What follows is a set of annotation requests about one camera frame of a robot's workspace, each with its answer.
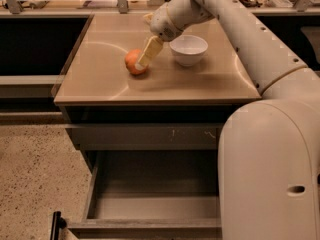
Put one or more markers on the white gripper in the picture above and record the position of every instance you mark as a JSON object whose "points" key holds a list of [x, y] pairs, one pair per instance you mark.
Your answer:
{"points": [[161, 24]]}

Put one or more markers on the orange fruit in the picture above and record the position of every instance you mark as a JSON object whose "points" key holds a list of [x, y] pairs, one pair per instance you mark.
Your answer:
{"points": [[130, 62]]}

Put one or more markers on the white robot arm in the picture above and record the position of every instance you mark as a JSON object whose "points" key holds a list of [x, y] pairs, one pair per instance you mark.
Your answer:
{"points": [[268, 156]]}

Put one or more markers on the grey drawer cabinet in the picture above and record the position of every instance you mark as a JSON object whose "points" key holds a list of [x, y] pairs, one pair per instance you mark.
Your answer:
{"points": [[96, 88]]}

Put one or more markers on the closed top drawer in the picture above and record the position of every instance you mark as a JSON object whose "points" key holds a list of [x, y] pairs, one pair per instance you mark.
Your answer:
{"points": [[145, 136]]}

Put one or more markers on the open middle drawer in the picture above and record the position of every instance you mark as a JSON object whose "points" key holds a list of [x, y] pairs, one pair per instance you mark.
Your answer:
{"points": [[152, 195]]}

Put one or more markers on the white ceramic bowl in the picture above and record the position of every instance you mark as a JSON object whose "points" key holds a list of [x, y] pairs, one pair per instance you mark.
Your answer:
{"points": [[188, 50]]}

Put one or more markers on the black handle bottom left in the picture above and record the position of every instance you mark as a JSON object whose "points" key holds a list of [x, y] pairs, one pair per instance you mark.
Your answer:
{"points": [[58, 223]]}

